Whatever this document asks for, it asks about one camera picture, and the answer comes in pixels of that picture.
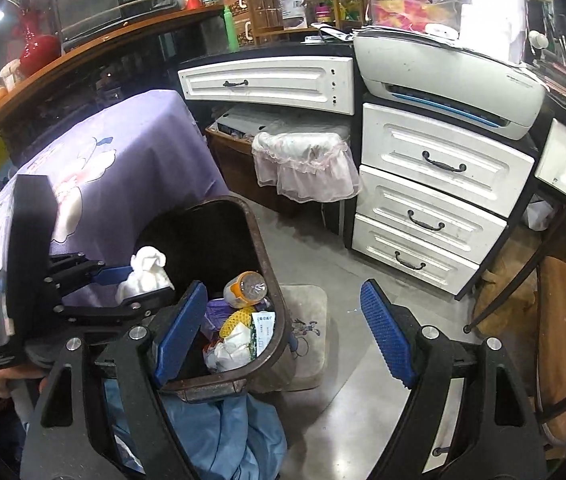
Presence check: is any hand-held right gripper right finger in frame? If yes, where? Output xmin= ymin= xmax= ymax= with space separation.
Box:
xmin=359 ymin=279 xmax=548 ymax=480

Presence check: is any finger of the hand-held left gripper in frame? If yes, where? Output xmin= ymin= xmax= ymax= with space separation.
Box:
xmin=53 ymin=287 xmax=176 ymax=331
xmin=45 ymin=254 xmax=134 ymax=301

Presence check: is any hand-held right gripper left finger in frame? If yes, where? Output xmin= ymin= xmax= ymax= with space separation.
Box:
xmin=20 ymin=280 xmax=209 ymax=480

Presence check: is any white tissue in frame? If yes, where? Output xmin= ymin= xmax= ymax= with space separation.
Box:
xmin=115 ymin=246 xmax=176 ymax=306

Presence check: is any white paper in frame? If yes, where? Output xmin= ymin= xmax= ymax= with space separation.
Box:
xmin=203 ymin=335 xmax=254 ymax=373

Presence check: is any yellow mesh net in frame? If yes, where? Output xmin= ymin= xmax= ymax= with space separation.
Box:
xmin=219 ymin=307 xmax=256 ymax=338

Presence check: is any orange-capped plastic bottle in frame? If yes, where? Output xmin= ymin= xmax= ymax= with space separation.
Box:
xmin=224 ymin=271 xmax=268 ymax=308

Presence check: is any white and green medicine box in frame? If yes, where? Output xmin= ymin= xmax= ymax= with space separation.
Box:
xmin=250 ymin=310 xmax=278 ymax=358

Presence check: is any dark brown trash bin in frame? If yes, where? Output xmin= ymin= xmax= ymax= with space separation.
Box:
xmin=133 ymin=196 xmax=296 ymax=403

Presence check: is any blue cloth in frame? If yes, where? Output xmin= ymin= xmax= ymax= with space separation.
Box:
xmin=103 ymin=380 xmax=289 ymax=480

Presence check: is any purple floral tablecloth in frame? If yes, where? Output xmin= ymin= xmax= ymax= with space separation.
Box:
xmin=0 ymin=89 xmax=229 ymax=346

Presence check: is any white three-drawer cabinet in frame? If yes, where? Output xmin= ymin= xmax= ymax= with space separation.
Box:
xmin=350 ymin=102 xmax=536 ymax=295

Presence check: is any white labelled jar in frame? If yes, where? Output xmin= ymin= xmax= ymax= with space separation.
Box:
xmin=0 ymin=59 xmax=24 ymax=92

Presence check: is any red vase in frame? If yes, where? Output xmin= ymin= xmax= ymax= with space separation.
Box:
xmin=18 ymin=10 xmax=61 ymax=77

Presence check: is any lace-covered stool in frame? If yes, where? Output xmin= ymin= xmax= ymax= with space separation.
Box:
xmin=252 ymin=130 xmax=361 ymax=203

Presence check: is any wooden counter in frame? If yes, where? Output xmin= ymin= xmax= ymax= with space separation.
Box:
xmin=0 ymin=5 xmax=226 ymax=161

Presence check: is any white flat box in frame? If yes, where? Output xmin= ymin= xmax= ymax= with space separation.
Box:
xmin=205 ymin=107 xmax=289 ymax=161

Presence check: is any white wide drawer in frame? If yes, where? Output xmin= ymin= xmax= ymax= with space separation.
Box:
xmin=178 ymin=55 xmax=355 ymax=115

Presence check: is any glass display case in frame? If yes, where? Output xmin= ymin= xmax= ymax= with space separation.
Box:
xmin=50 ymin=0 xmax=184 ymax=53

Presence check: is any white printer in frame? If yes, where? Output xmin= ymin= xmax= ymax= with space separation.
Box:
xmin=353 ymin=30 xmax=549 ymax=141

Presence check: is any green bottle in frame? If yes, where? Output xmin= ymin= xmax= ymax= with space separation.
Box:
xmin=222 ymin=4 xmax=240 ymax=52

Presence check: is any wooden rack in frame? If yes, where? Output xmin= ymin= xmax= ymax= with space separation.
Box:
xmin=238 ymin=0 xmax=369 ymax=43

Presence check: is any white printed pouch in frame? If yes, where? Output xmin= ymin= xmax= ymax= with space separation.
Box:
xmin=280 ymin=0 xmax=309 ymax=30

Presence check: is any black metal chair frame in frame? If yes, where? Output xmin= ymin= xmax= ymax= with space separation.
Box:
xmin=463 ymin=165 xmax=566 ymax=426

